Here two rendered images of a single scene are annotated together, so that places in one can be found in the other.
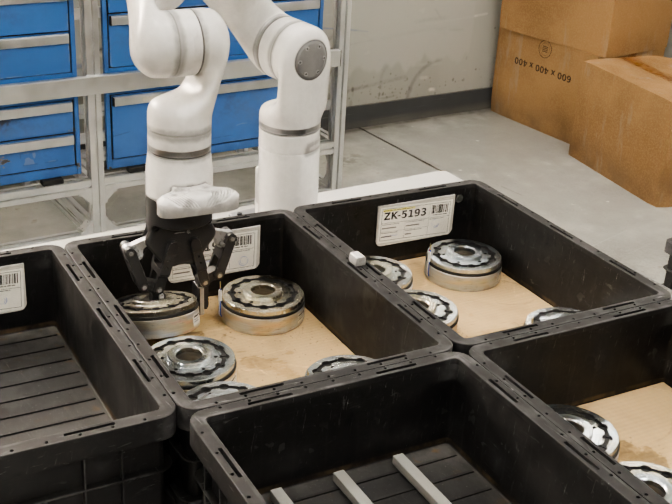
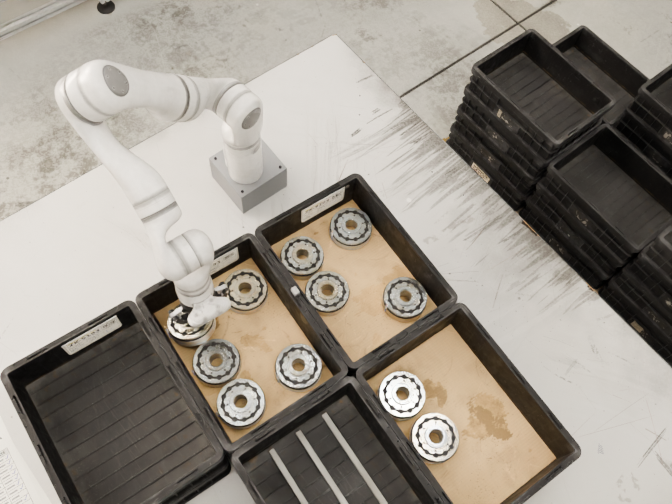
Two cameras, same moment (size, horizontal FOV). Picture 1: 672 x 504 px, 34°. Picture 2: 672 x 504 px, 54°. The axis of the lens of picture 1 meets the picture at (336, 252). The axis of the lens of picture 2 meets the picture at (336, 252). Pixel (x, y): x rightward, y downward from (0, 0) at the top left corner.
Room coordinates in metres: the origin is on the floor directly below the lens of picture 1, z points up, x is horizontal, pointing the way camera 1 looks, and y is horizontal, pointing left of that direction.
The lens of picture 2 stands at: (0.61, 0.02, 2.28)
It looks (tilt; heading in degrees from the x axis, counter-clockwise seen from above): 64 degrees down; 348
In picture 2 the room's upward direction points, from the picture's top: 8 degrees clockwise
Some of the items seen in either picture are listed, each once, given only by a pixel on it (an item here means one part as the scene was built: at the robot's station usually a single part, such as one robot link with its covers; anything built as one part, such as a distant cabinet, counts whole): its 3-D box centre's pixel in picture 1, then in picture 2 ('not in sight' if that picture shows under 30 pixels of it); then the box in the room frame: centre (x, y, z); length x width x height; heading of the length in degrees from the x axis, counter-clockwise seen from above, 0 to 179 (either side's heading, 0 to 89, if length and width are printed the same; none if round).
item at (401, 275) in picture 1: (373, 273); (302, 255); (1.29, -0.05, 0.86); 0.10 x 0.10 x 0.01
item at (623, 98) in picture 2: not in sight; (584, 92); (2.22, -1.24, 0.26); 0.40 x 0.30 x 0.23; 34
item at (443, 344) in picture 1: (245, 300); (240, 335); (1.08, 0.10, 0.92); 0.40 x 0.30 x 0.02; 30
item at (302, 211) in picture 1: (469, 257); (354, 266); (1.23, -0.16, 0.92); 0.40 x 0.30 x 0.02; 30
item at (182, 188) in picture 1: (185, 171); (198, 291); (1.13, 0.17, 1.04); 0.11 x 0.09 x 0.06; 28
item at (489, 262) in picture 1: (464, 255); (351, 226); (1.36, -0.17, 0.86); 0.10 x 0.10 x 0.01
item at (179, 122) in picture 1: (187, 80); (191, 261); (1.15, 0.17, 1.14); 0.09 x 0.07 x 0.15; 121
